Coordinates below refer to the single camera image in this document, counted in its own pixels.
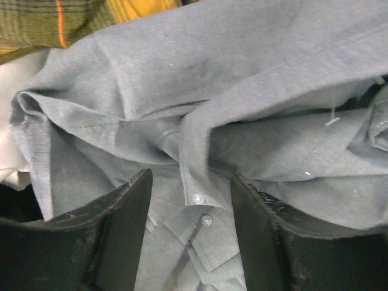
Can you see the grey button shirt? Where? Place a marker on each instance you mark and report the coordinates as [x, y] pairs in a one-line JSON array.
[[290, 95]]

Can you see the white garment in pile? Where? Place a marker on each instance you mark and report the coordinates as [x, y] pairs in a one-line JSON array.
[[15, 170]]

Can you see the yellow plaid shirt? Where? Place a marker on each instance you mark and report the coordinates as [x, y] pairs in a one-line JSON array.
[[27, 26]]

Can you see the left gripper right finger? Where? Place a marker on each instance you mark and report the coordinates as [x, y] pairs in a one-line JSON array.
[[283, 248]]

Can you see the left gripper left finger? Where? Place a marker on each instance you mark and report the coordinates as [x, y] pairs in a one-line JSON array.
[[94, 247]]

